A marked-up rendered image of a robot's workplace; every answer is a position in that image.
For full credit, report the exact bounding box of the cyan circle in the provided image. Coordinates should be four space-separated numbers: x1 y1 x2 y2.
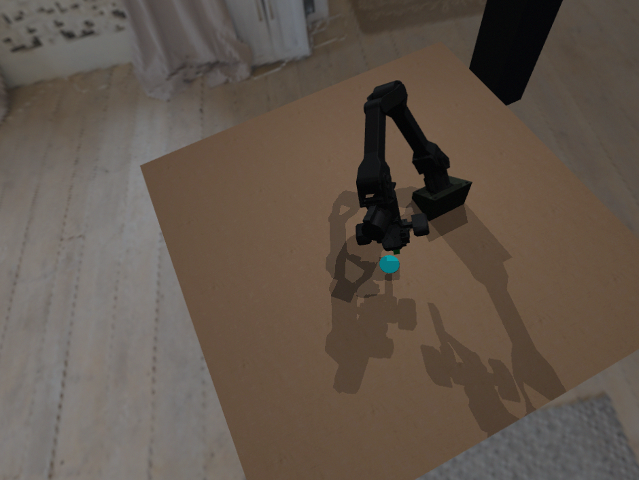
379 255 400 273

